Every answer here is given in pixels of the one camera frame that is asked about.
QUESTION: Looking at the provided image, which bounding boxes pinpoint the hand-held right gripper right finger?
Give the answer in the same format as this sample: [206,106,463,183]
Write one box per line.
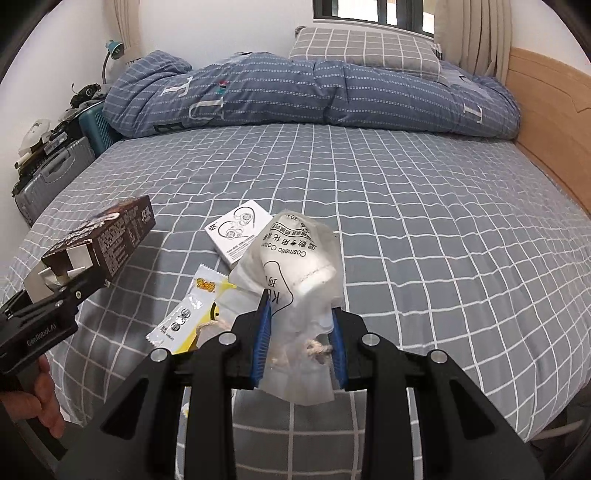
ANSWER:
[330,308,546,480]

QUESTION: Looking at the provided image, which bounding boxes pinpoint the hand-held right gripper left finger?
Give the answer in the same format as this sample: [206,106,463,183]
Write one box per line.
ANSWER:
[55,291,274,480]

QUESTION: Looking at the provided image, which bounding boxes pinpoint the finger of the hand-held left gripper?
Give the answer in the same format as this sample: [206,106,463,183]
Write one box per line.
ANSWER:
[0,272,101,325]

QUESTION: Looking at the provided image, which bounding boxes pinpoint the translucent drawstring cotton pad bag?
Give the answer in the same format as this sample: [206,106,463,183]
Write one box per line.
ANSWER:
[228,210,342,407]

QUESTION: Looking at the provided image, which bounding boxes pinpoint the brown printed carton box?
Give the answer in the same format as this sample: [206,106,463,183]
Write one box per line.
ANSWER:
[24,195,156,301]

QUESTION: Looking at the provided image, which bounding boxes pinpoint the person's left hand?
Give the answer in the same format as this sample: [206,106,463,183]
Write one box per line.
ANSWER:
[28,357,66,439]

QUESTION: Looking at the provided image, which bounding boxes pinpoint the yellow packet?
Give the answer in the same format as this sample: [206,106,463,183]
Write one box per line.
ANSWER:
[175,281,238,356]

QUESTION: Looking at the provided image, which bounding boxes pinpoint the white sachet with yellow print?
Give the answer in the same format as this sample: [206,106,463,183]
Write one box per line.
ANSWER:
[147,264,232,352]

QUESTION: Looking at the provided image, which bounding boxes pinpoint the white earphone box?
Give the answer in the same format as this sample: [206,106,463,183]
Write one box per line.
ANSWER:
[204,200,273,266]

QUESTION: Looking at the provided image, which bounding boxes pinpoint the grey suitcase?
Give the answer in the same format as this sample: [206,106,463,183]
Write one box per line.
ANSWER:
[13,137,95,227]

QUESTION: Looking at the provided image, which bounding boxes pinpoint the pile of dark gadgets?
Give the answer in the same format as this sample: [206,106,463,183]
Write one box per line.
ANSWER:
[14,83,103,185]

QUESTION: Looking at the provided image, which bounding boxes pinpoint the teal suitcase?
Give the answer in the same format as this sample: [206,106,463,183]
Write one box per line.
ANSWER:
[78,102,121,158]

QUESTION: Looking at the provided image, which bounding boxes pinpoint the blue striped duvet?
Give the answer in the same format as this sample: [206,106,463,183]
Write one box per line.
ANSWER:
[102,50,522,140]

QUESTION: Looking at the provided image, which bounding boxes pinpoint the teal desk lamp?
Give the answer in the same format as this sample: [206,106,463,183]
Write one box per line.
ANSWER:
[100,41,126,88]

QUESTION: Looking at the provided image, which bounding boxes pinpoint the grey checked pillow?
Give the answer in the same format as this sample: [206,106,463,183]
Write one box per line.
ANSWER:
[288,26,444,81]

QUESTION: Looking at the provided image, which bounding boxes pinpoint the dark framed window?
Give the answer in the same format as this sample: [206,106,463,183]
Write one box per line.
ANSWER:
[313,0,435,34]

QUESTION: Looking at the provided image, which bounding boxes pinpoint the beige curtain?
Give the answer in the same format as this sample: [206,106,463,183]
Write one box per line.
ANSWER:
[434,0,513,77]

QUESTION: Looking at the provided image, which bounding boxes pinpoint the wooden bed frame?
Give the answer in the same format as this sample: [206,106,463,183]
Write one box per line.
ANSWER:
[505,47,591,213]

